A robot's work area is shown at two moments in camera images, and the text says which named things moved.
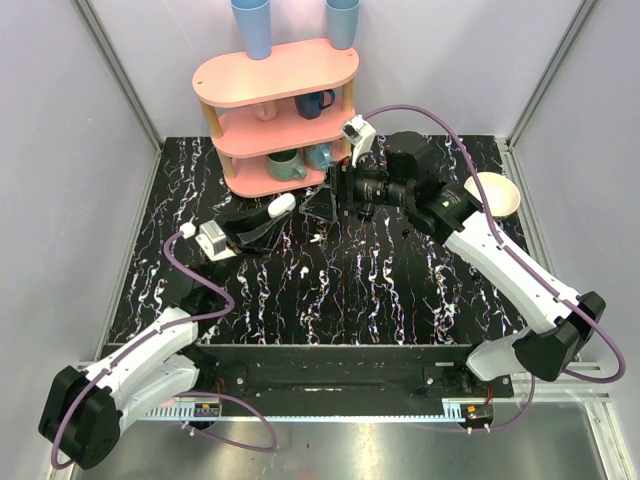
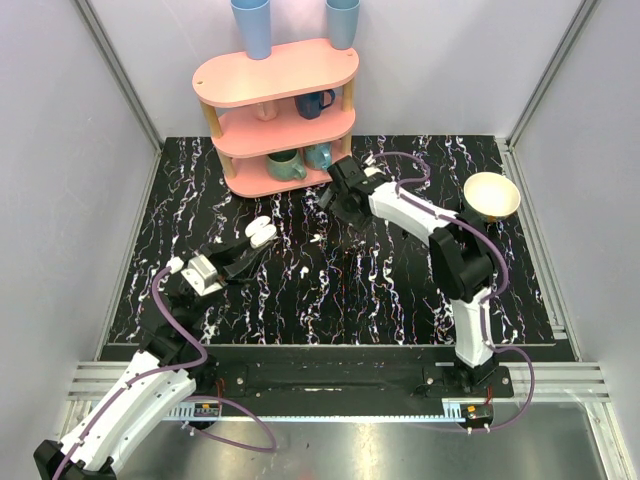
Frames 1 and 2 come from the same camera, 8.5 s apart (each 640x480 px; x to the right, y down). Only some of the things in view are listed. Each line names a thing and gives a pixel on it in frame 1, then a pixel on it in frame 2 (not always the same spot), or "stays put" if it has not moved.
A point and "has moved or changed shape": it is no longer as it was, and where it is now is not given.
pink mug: x=267 y=110 stays put
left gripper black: x=238 y=237 → x=228 y=260
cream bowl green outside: x=502 y=196 stays put
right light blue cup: x=342 y=16 stays put
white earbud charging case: x=281 y=205 has moved or changed shape
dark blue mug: x=309 y=106 stays put
